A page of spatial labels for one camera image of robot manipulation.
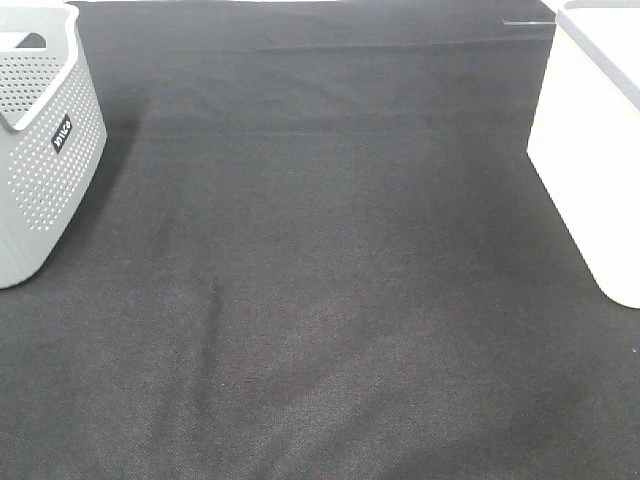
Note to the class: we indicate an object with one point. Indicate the black fabric table mat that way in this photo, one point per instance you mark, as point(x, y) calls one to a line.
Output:
point(315, 248)

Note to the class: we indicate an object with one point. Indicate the grey perforated plastic basket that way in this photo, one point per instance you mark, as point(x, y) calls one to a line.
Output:
point(52, 134)

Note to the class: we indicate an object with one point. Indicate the white plastic storage bin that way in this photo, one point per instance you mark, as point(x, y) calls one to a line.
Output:
point(584, 139)

